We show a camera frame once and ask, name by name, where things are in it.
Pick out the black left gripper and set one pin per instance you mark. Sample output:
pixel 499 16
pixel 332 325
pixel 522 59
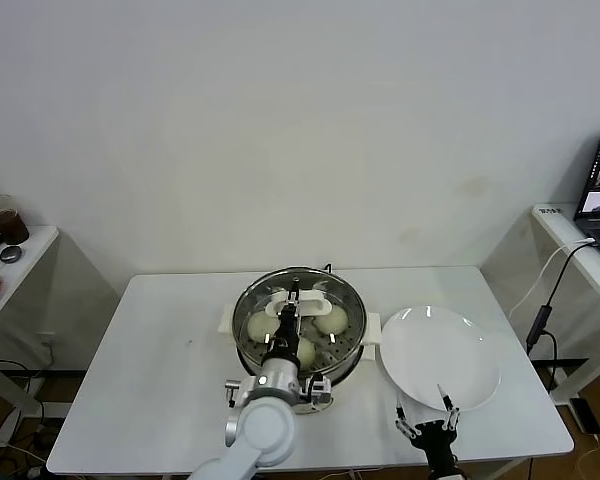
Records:
pixel 289 332

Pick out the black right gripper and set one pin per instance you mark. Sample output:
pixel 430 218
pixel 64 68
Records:
pixel 437 437

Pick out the white steamed baozi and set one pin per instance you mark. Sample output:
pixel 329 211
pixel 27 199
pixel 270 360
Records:
pixel 308 353
pixel 332 320
pixel 256 326

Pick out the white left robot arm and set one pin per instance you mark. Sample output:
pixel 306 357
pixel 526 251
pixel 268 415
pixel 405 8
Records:
pixel 265 430

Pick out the perforated steel steamer pot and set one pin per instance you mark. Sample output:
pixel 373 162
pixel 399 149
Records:
pixel 375 327

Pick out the white round plate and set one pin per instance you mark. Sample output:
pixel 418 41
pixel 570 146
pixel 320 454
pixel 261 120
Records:
pixel 430 360

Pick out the black device on floor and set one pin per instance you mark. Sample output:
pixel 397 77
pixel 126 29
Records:
pixel 586 416

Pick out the white side table with laptop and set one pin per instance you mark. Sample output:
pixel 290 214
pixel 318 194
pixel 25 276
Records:
pixel 595 280

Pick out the white printed label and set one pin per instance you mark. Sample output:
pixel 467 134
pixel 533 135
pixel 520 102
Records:
pixel 551 210

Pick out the white side table with cup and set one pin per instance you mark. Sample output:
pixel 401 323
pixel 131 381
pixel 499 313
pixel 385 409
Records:
pixel 30 260

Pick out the dark open laptop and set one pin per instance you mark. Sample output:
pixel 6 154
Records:
pixel 597 200

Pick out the plastic cup of dark drink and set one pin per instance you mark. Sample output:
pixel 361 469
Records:
pixel 11 225

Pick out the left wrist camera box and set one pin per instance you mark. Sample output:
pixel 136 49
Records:
pixel 321 391

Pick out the white wall outlet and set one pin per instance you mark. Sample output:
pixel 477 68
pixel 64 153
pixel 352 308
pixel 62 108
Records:
pixel 50 339

